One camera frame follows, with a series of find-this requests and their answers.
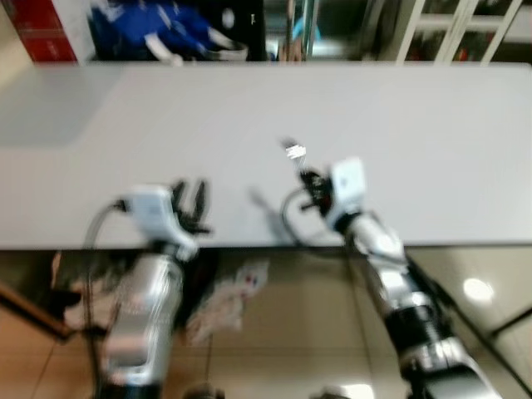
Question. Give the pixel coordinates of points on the white patterned cloth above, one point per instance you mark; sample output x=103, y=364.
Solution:
x=226, y=301

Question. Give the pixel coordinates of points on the red cardboard box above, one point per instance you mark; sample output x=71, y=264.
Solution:
x=46, y=25

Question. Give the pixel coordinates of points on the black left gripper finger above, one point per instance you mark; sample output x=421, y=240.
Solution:
x=201, y=198
x=179, y=193

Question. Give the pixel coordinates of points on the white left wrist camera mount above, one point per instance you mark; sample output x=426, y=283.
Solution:
x=154, y=212

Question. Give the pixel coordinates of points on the silver metal utensil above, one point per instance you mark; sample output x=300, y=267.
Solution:
x=294, y=152

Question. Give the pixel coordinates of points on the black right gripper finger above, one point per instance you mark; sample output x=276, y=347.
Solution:
x=304, y=176
x=317, y=177

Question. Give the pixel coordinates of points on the white glass door cabinet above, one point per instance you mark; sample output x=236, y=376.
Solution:
x=449, y=29

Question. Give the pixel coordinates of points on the pink cloth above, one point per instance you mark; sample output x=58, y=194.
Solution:
x=83, y=291

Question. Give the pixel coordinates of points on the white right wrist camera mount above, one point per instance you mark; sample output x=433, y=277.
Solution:
x=347, y=187

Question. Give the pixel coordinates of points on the black table leg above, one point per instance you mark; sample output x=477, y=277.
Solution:
x=511, y=322

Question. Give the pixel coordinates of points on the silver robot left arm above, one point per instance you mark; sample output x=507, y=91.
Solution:
x=143, y=320

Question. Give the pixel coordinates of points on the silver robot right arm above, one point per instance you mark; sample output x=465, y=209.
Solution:
x=411, y=307

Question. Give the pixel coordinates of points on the blue fabric bag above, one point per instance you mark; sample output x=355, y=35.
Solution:
x=150, y=23

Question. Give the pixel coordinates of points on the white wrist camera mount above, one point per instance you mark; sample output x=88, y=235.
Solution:
x=154, y=212
x=347, y=187

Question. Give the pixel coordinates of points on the silver metal bowl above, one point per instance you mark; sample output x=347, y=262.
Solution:
x=226, y=50

